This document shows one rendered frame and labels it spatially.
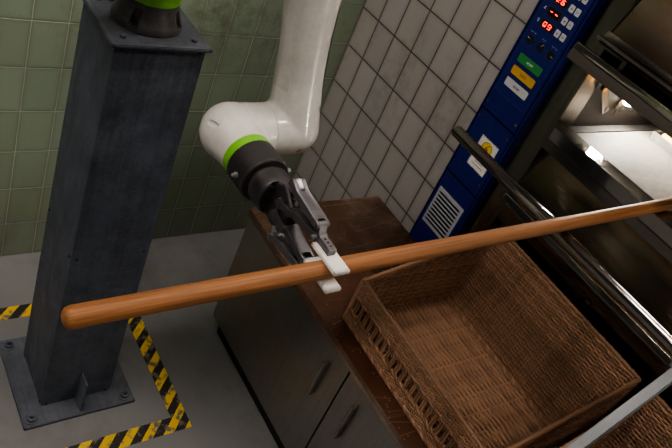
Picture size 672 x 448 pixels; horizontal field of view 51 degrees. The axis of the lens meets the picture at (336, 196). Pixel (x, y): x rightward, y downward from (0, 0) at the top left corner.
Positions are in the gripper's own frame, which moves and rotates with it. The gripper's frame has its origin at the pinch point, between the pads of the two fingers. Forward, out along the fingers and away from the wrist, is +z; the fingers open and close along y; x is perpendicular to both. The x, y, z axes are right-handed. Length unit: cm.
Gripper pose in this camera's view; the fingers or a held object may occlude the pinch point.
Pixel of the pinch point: (326, 266)
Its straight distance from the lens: 109.1
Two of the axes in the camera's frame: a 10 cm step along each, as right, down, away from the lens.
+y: -3.5, 7.6, 5.5
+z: 5.1, 6.5, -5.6
